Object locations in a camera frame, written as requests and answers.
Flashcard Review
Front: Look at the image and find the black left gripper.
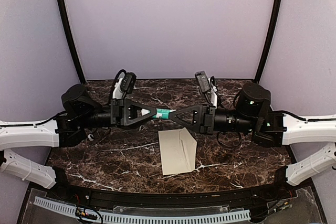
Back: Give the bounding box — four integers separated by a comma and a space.
79, 99, 159, 130

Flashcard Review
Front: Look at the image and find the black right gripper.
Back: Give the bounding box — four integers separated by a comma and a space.
168, 103, 256, 136

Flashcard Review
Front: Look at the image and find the green white glue stick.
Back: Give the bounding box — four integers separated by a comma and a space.
141, 109, 175, 120

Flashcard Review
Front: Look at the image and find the beige paper envelope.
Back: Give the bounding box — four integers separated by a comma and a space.
158, 128, 197, 176

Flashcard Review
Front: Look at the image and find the white glue stick cap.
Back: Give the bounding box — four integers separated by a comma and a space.
88, 134, 95, 141

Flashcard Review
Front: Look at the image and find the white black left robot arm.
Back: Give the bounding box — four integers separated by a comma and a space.
1, 84, 157, 201

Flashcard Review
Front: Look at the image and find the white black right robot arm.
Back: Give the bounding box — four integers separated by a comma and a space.
169, 83, 335, 200

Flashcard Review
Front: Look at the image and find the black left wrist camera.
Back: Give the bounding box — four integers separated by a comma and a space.
109, 69, 136, 100

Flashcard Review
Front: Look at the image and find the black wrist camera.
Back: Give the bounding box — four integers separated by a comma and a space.
109, 69, 136, 100
195, 71, 218, 107

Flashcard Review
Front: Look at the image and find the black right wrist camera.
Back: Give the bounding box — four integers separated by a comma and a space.
195, 71, 218, 107

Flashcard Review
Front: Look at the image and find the black front table rail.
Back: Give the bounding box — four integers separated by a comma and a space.
46, 184, 297, 209

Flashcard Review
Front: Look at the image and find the white slotted cable duct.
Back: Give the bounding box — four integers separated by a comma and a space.
34, 197, 251, 223

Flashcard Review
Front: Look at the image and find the black left frame post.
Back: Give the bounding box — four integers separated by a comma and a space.
57, 0, 86, 84

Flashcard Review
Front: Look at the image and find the black frame post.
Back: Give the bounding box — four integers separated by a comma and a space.
254, 0, 281, 83
57, 0, 86, 84

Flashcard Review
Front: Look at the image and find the black right frame post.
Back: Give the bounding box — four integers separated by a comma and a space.
254, 0, 281, 83

